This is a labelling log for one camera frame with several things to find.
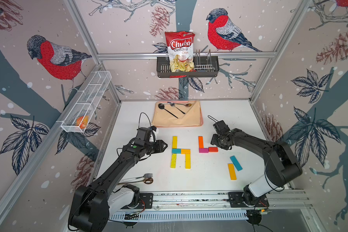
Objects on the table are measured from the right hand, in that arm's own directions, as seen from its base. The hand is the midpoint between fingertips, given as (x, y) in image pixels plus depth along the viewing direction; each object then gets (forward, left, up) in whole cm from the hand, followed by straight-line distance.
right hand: (214, 141), depth 93 cm
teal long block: (-12, -12, -3) cm, 17 cm away
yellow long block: (-13, +18, -3) cm, 22 cm away
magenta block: (-5, +7, -3) cm, 9 cm away
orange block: (-1, +9, -2) cm, 9 cm away
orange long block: (-18, -9, -3) cm, 20 cm away
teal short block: (-6, +25, -3) cm, 26 cm away
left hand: (-8, +30, +10) cm, 33 cm away
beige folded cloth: (+25, +26, -1) cm, 36 cm away
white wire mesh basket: (-5, +74, +30) cm, 80 cm away
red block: (-5, +2, 0) cm, 6 cm away
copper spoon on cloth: (+33, +18, 0) cm, 38 cm away
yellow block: (-13, +27, -2) cm, 30 cm away
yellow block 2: (0, +27, -1) cm, 27 cm away
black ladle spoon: (+31, +39, 0) cm, 50 cm away
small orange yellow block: (-7, +20, -2) cm, 21 cm away
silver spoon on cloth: (+34, +30, 0) cm, 45 cm away
